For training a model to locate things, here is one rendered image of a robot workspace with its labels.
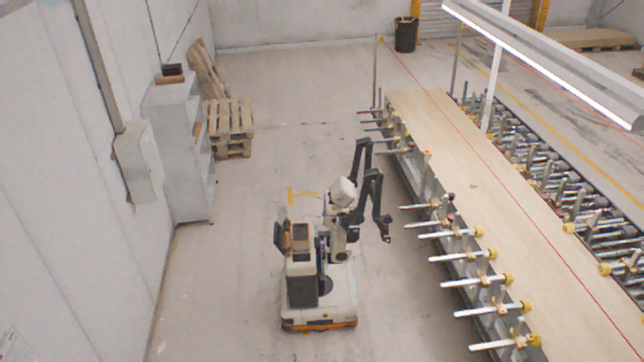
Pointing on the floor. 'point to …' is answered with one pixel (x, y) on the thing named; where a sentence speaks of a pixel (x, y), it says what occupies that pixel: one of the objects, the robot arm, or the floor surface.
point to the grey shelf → (201, 184)
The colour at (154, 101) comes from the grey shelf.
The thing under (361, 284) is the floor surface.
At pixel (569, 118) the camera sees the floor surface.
